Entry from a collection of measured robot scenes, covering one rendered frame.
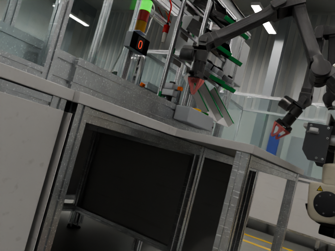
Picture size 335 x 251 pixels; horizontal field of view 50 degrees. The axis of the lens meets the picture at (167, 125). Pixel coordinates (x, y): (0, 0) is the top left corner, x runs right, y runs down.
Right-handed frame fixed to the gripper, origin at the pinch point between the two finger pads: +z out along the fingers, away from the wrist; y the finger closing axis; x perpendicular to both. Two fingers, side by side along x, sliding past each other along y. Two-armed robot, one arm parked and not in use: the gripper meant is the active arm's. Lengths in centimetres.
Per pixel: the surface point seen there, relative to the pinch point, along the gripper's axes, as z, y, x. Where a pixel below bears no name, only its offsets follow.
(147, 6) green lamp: -32.7, 20.3, -21.3
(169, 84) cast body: -1.9, 2.7, -11.8
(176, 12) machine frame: -99, -122, -111
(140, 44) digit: -15.3, 18.8, -21.0
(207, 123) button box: 13.3, 4.2, 12.7
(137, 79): -17, -59, -84
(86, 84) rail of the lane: 15, 68, 5
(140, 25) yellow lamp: -23.6, 20.9, -21.9
